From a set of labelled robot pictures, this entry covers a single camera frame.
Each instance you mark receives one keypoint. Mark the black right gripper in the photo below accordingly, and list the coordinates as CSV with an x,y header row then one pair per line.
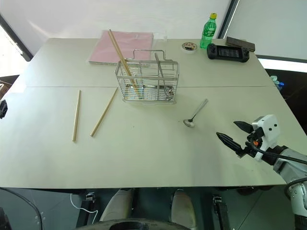
x,y
254,139

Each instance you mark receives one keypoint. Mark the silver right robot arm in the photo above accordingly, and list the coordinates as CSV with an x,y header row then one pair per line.
x,y
291,165

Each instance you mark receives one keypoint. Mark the silver metal spoon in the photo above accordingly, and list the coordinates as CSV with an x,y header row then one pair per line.
x,y
197,110
158,65

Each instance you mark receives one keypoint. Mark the blue capped bottles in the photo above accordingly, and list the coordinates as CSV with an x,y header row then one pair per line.
x,y
277,82

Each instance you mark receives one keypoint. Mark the black table leg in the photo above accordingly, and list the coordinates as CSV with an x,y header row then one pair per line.
x,y
86,208
221,212

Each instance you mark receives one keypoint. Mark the black handheld game console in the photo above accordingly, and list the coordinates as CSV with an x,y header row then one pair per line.
x,y
227,52

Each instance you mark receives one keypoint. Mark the dark brown rectangular box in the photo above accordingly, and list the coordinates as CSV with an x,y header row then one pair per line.
x,y
240,43

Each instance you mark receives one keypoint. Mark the whitish rounded robot leg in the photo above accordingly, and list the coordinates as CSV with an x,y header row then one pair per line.
x,y
183,208
116,203

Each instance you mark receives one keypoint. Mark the green plastic bottle yellow cap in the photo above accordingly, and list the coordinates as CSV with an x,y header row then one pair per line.
x,y
208,32

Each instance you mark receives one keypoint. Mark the wooden chopstick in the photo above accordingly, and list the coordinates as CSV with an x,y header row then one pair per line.
x,y
103,113
120,54
116,53
76,116

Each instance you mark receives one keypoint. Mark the pink paper pad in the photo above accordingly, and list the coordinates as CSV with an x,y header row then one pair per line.
x,y
112,49

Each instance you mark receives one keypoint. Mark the transparent curved shield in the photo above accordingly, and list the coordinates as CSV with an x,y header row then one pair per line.
x,y
28,208

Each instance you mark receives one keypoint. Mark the brown wooden furniture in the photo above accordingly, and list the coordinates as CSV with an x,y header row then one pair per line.
x,y
7,85

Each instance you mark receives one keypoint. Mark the black table clamp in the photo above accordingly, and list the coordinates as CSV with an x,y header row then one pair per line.
x,y
3,109

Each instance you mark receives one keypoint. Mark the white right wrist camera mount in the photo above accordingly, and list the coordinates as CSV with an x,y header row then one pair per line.
x,y
269,130

